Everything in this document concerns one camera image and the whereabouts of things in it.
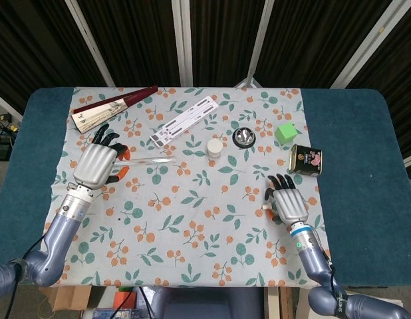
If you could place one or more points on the black luncheon meat can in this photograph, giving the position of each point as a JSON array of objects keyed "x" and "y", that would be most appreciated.
[{"x": 305, "y": 159}]

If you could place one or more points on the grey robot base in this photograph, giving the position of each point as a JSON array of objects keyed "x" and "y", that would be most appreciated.
[{"x": 209, "y": 305}]

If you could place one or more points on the white folding laptop stand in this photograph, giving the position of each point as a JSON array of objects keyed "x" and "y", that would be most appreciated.
[{"x": 184, "y": 121}]

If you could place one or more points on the green cube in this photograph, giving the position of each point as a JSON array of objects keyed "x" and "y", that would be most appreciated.
[{"x": 285, "y": 132}]

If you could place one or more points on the wooden board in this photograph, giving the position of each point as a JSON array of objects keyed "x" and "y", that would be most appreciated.
[{"x": 285, "y": 305}]

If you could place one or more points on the teal felt table cover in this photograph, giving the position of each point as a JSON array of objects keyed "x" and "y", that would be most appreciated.
[{"x": 352, "y": 149}]

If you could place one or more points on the orange plastic part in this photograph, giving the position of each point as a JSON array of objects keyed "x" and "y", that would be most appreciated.
[{"x": 124, "y": 300}]

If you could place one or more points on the fruit print tablecloth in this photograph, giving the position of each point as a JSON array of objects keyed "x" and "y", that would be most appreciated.
[{"x": 205, "y": 206}]

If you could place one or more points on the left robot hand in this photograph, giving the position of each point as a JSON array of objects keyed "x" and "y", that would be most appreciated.
[{"x": 92, "y": 163}]

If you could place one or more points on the small white jar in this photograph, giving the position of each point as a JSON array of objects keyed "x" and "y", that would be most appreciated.
[{"x": 214, "y": 148}]

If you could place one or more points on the cardboard box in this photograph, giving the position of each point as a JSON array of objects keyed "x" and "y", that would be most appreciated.
[{"x": 69, "y": 297}]

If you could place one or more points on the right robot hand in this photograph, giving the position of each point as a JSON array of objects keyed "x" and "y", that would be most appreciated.
[{"x": 290, "y": 206}]

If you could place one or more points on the silver call bell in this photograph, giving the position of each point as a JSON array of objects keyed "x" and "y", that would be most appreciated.
[{"x": 244, "y": 137}]

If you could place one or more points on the white frame post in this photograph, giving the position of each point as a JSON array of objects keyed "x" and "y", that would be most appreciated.
[
  {"x": 184, "y": 43},
  {"x": 92, "y": 46},
  {"x": 365, "y": 43},
  {"x": 258, "y": 43}
]

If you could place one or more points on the transparent test tube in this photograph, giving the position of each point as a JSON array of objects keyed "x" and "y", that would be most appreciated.
[{"x": 152, "y": 161}]

